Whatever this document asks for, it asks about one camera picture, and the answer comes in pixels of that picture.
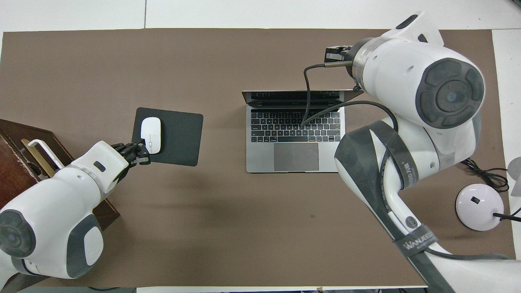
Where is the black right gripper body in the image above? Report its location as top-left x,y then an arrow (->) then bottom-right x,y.
325,45 -> 354,62

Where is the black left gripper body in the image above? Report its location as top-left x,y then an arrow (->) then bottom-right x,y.
111,142 -> 137,168

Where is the grey aluminium laptop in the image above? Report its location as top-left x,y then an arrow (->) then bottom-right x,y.
242,89 -> 365,174

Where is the white computer mouse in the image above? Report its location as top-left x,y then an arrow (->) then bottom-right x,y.
140,117 -> 162,155

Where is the black mouse pad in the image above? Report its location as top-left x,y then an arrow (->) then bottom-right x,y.
131,107 -> 204,167

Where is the dark brown wooden box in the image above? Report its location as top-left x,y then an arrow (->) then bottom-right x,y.
0,119 -> 120,232

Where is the brown table mat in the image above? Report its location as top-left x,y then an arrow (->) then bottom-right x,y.
0,28 -> 518,287

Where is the white desk lamp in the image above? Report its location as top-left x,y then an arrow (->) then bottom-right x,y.
455,157 -> 521,232

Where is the white box handle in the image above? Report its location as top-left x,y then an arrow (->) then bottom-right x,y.
27,139 -> 66,169

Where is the brass handle plate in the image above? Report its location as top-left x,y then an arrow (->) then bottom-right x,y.
20,138 -> 57,178

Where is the black lamp power cable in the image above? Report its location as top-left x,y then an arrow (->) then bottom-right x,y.
462,158 -> 510,192

